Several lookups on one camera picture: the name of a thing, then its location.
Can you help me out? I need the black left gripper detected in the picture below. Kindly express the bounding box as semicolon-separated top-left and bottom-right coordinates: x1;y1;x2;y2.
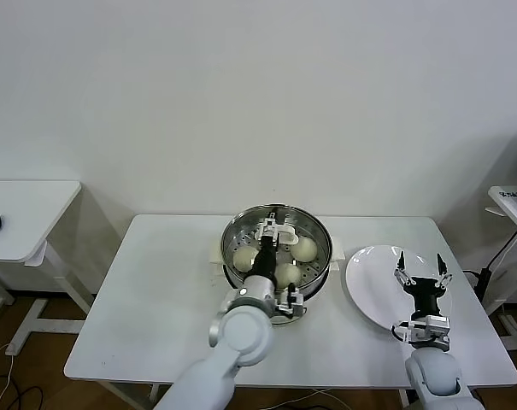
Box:
251;208;281;278

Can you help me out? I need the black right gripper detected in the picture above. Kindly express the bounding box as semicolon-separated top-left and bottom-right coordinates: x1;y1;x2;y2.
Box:
393;250;455;319

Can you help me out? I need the white steamed baozi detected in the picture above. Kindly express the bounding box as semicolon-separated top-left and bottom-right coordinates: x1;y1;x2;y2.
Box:
274;263;302;288
291;237;318;261
233;247;259;272

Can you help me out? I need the stainless steel steamer basket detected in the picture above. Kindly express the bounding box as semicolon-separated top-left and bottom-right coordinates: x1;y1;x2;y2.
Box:
220;203;332;302

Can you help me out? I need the clear plastic cover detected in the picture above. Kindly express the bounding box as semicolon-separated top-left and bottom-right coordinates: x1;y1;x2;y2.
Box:
482;220;517;318

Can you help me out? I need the white round plate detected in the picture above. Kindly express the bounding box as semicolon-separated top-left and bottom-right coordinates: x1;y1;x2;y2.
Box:
345;243;454;333

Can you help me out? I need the white electric cooker base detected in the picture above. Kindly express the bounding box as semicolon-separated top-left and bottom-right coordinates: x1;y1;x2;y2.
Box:
209;237;346;328

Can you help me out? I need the white desk with label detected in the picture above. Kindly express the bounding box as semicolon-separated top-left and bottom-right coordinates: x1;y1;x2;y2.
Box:
484;185;517;355

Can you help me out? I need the white side table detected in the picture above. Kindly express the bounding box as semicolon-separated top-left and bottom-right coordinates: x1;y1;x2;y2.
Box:
0;179;97;356

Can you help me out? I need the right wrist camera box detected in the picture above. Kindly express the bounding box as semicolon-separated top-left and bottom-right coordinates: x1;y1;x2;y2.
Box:
405;314;452;345

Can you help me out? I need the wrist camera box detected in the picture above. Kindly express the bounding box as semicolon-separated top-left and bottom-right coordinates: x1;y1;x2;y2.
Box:
276;286;305;319
405;314;452;345

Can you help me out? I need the black power cable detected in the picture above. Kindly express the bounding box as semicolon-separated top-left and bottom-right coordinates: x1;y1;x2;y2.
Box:
461;221;517;302

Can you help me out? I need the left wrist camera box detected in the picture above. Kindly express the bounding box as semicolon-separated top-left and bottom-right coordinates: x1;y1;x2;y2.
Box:
276;286;305;319

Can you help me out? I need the black floor cable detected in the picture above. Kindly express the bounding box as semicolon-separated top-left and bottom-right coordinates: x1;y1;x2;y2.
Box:
0;374;73;410

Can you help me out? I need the white cable with plug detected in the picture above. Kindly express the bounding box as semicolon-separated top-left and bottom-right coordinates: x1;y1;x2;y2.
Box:
0;341;21;410

